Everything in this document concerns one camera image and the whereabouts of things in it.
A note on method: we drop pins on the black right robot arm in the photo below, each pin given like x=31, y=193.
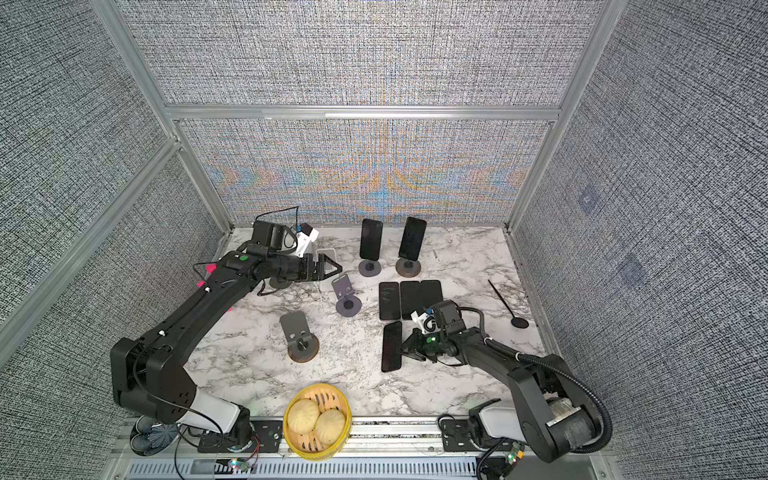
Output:
x=556, y=412

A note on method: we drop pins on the aluminium front rail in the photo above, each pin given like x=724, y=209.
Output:
x=378, y=447

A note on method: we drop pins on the black stylus on table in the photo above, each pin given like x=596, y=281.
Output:
x=516, y=321

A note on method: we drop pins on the left steamed bun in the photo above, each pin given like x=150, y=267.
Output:
x=302, y=416

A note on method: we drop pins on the black phone front wooden stand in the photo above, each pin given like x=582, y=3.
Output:
x=431, y=293

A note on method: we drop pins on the grey round phone stand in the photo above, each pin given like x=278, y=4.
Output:
x=369, y=268

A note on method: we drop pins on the black phone purple stand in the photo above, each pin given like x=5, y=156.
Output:
x=411, y=299

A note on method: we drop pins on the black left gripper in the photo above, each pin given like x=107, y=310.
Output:
x=310, y=275

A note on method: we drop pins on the yellow bamboo steamer basket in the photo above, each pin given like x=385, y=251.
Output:
x=306, y=446

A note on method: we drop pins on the wooden base phone stand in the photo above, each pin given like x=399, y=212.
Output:
x=302, y=344
x=408, y=268

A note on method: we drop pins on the purple round phone stand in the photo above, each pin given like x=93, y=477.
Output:
x=348, y=304

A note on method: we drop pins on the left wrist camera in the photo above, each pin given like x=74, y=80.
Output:
x=277, y=238

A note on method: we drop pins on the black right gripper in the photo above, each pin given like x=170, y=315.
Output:
x=415, y=349

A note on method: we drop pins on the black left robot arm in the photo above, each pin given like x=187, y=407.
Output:
x=148, y=373

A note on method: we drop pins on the back wooden base phone stand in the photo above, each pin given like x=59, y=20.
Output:
x=408, y=268

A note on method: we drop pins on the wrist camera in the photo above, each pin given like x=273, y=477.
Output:
x=277, y=238
x=443, y=316

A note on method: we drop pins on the steamed bun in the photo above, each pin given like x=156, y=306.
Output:
x=329, y=427
x=302, y=416

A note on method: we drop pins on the right steamed bun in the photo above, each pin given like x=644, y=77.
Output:
x=329, y=427

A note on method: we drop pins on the pink white plush toy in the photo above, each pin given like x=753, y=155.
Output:
x=204, y=271

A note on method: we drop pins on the front wooden base phone stand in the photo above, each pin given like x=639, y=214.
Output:
x=302, y=344

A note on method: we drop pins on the white phone stand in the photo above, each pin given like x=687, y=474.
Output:
x=329, y=255

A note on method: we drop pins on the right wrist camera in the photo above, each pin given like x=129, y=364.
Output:
x=443, y=316

